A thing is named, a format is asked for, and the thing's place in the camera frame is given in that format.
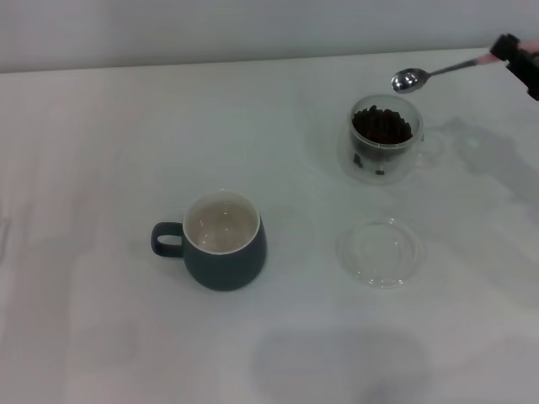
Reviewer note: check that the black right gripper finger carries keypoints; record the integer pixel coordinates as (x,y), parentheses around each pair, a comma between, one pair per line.
(506,48)
(528,73)

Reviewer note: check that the pile of coffee beans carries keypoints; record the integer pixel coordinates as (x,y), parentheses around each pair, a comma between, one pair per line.
(381,126)

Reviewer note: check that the clear double-wall glass cup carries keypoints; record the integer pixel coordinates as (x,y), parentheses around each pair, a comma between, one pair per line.
(349,165)

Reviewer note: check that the dark blue ceramic mug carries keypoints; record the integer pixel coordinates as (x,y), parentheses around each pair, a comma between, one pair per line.
(227,269)

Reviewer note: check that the clear glass saucer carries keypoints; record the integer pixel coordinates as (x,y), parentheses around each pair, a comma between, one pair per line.
(379,269)

